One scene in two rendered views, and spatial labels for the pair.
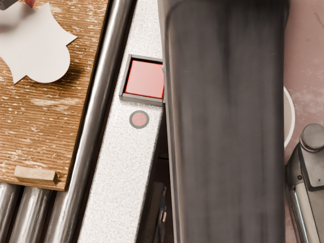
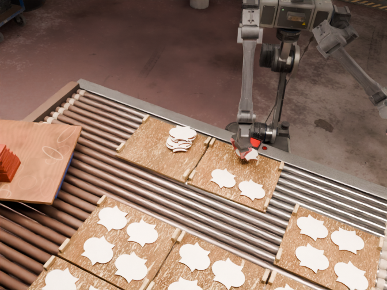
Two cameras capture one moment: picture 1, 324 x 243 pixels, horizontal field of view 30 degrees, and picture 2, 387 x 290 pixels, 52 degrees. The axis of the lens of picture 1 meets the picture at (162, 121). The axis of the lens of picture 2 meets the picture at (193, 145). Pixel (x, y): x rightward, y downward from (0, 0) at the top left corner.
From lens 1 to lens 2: 188 cm
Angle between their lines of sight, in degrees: 47
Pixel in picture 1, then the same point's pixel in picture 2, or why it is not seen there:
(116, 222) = (293, 158)
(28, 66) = (253, 155)
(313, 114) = not seen: hidden behind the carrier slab
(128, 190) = (284, 154)
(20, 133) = (266, 169)
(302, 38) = not seen: hidden behind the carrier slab
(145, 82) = (254, 142)
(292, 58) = not seen: hidden behind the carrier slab
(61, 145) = (271, 161)
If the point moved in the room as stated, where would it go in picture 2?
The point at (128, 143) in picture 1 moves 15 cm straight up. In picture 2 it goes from (271, 151) to (276, 132)
